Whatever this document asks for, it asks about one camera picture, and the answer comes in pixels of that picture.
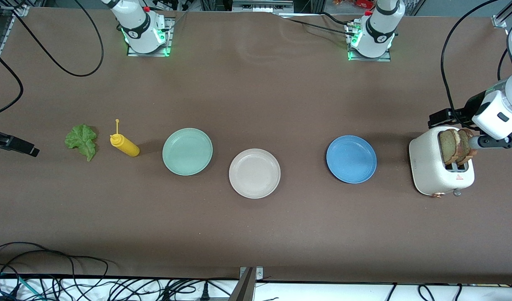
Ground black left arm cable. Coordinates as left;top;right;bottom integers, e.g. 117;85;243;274
441;0;511;128

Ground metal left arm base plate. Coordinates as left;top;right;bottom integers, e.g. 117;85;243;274
346;22;392;62

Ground blue plate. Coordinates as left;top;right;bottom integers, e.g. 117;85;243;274
326;135;377;184

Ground small metal bracket plate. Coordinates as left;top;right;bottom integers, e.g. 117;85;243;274
239;266;264;281

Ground aluminium profile post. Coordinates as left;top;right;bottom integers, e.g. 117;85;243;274
229;267;256;301

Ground red orange object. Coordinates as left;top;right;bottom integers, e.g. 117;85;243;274
333;0;374;9

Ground black power cable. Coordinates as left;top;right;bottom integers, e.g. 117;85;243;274
277;15;357;38

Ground aluminium table frame rail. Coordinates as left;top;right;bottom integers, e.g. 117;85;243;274
0;0;31;82
492;0;512;29

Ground brown bread slice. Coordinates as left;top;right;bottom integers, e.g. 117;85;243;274
456;128;477;164
439;129;461;165

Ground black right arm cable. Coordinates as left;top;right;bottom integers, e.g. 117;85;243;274
0;0;104;118

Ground beige plate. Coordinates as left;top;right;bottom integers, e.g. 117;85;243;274
229;148;281;199

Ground grey metal box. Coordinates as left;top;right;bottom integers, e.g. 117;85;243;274
232;0;294;13

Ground black looped cable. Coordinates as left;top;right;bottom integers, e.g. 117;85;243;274
418;284;437;301
0;242;110;293

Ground mint green plate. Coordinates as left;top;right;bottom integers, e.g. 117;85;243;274
162;128;214;176

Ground teal cable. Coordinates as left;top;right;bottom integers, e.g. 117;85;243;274
0;272;43;301

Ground green lettuce leaf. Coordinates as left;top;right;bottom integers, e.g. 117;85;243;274
64;124;98;162

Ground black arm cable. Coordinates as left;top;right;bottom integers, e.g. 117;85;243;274
0;0;104;118
441;0;511;128

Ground yellow mustard squeeze bottle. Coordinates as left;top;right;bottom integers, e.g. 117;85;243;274
110;119;140;158

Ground white toaster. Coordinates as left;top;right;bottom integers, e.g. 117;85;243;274
409;126;476;198

